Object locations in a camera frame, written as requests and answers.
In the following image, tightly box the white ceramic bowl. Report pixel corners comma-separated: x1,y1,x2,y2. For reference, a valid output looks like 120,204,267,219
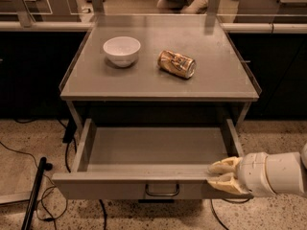
103,36,141,67

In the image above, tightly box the grey drawer cabinet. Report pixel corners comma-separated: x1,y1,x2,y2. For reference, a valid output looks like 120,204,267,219
60,14,261,129

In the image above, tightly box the crushed gold soda can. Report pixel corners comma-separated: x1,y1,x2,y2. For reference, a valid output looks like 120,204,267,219
157,50,196,80

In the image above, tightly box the thin black looped cable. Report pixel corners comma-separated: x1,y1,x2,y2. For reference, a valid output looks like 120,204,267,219
0,140,69,230

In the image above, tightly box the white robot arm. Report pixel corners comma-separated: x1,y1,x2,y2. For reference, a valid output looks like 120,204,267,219
208,144,307,197

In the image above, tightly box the grey top drawer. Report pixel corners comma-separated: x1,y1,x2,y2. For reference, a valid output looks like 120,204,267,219
53,119,243,200

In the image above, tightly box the black floor cable right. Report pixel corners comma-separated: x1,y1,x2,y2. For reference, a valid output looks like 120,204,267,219
209,197,252,230

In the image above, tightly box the white horizontal rail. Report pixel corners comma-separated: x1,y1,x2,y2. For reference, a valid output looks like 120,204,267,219
0,21,307,35

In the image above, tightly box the black floor cable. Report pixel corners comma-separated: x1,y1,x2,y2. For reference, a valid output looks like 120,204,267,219
209,197,252,230
57,118,107,230

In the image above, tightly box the black metal stand leg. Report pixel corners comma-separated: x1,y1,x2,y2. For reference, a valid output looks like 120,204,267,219
21,157,52,230

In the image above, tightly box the black floor cable left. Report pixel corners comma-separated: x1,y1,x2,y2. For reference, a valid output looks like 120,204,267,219
57,118,107,230

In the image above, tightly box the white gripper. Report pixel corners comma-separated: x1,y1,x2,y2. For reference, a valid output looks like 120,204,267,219
207,152,275,197

